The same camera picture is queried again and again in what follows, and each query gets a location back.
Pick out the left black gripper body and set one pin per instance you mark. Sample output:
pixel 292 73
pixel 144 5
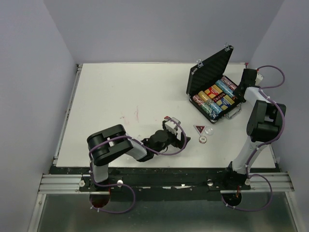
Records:
pixel 172 140

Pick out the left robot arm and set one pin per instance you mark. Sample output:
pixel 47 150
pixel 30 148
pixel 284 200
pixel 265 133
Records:
pixel 109 144

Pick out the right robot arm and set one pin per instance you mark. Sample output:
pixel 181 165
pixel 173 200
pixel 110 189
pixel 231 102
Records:
pixel 265 125

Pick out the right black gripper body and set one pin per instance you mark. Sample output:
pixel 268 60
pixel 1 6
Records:
pixel 237 95

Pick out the aluminium frame rail left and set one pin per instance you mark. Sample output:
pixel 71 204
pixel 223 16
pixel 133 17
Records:
pixel 60 184

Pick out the clear round dealer button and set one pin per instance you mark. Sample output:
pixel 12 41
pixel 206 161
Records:
pixel 209 131

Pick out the light blue chip stack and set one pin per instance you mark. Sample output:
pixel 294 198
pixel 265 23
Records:
pixel 221 85
pixel 217 109
pixel 229 92

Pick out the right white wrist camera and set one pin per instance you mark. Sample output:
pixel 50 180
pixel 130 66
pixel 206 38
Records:
pixel 258 79

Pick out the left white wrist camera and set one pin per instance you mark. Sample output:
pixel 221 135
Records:
pixel 172 125

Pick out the red white chip row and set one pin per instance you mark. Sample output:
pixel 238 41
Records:
pixel 198 100

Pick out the aluminium table edge rail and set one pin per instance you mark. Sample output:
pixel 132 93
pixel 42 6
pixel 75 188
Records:
pixel 67 114

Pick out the red white chip stack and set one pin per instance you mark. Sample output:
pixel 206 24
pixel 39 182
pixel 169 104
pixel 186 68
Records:
pixel 202 139

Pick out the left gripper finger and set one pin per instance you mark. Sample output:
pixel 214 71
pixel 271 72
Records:
pixel 184 141
pixel 164 124

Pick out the green blue chip row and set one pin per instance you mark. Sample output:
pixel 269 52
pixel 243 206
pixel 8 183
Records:
pixel 206 108

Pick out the red card deck box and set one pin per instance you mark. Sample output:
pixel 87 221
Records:
pixel 213 91

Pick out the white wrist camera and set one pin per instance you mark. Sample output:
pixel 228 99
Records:
pixel 172 125
pixel 258 79

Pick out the red triangular dealer card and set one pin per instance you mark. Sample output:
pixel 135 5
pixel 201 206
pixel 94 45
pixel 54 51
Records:
pixel 200 128

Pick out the black poker case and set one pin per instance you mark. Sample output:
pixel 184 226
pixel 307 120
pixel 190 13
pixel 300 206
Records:
pixel 204 75

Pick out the gold chip row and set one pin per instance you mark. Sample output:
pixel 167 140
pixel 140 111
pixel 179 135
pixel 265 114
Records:
pixel 204 96

